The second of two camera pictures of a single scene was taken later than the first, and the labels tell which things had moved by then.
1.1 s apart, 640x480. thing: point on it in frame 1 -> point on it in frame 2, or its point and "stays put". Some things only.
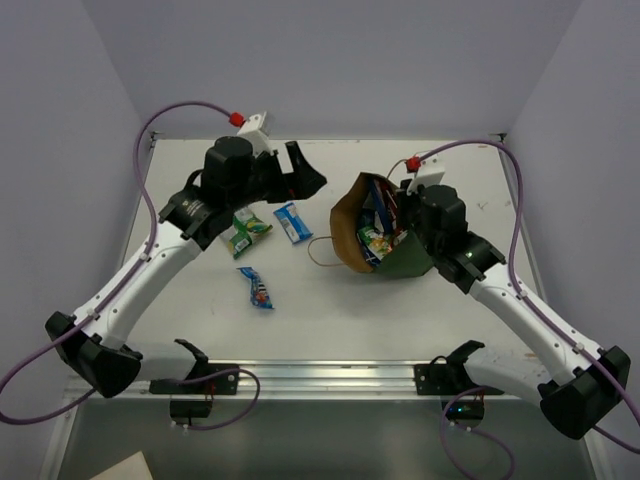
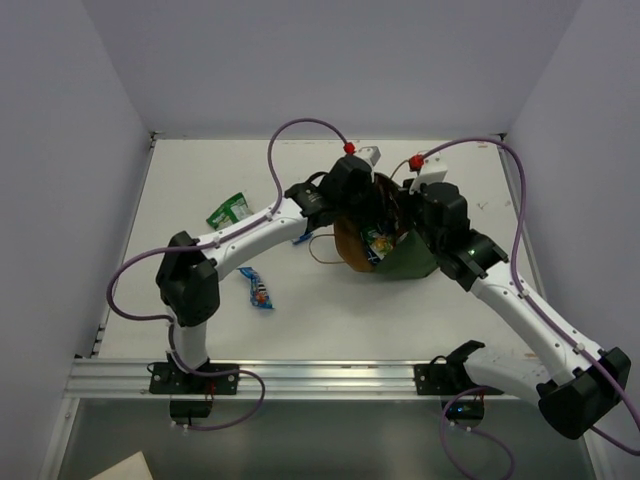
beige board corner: (135, 468) stays put
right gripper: (405, 200) stays put
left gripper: (279, 176) -> (365, 201)
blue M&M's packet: (258, 294) stays put
